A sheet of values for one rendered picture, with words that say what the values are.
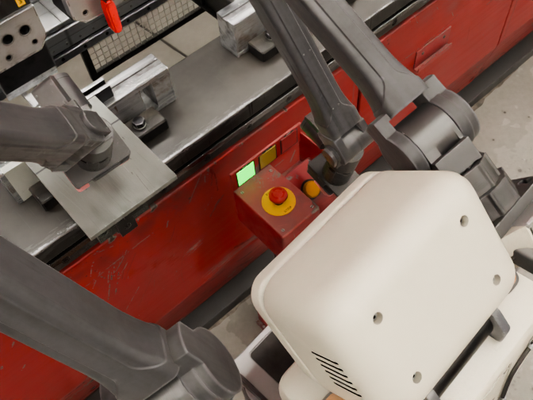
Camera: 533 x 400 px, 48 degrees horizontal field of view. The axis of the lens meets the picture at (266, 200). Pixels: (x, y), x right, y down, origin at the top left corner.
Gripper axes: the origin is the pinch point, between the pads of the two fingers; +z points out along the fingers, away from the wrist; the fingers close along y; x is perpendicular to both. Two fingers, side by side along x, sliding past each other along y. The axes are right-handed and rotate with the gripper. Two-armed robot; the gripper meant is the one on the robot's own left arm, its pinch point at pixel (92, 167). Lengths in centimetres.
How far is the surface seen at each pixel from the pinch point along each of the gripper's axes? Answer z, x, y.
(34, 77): 2.0, -19.1, -1.8
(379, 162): 90, 38, -97
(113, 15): -9.1, -17.3, -16.4
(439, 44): 40, 18, -107
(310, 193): 19, 27, -38
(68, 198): 2.7, 1.5, 5.9
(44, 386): 55, 26, 32
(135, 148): 3.0, 0.6, -8.6
